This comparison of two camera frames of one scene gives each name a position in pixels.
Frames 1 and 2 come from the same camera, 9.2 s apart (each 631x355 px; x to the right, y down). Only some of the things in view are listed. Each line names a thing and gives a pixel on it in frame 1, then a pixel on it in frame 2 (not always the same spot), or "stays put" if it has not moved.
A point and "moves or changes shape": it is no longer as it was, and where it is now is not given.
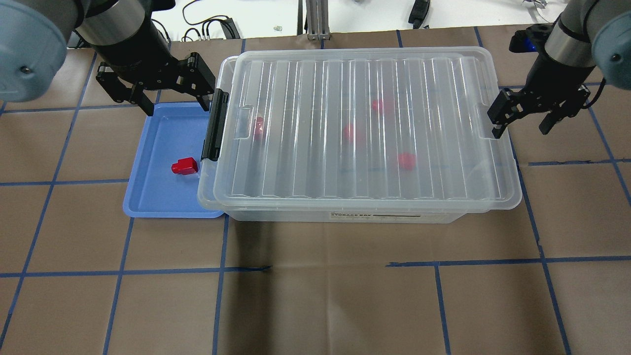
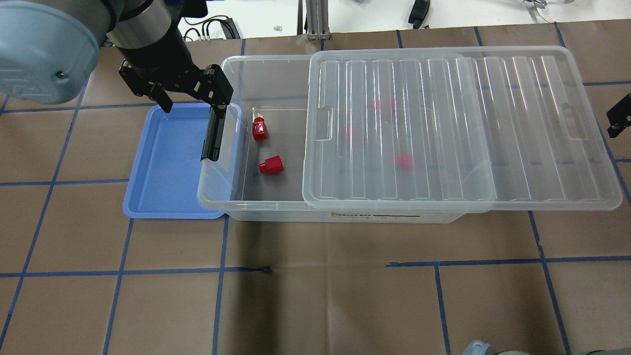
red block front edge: (406, 160) stays put
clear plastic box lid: (363, 129) moves or changes shape
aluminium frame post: (317, 19) stays put
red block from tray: (185, 166) to (271, 165)
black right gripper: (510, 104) to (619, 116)
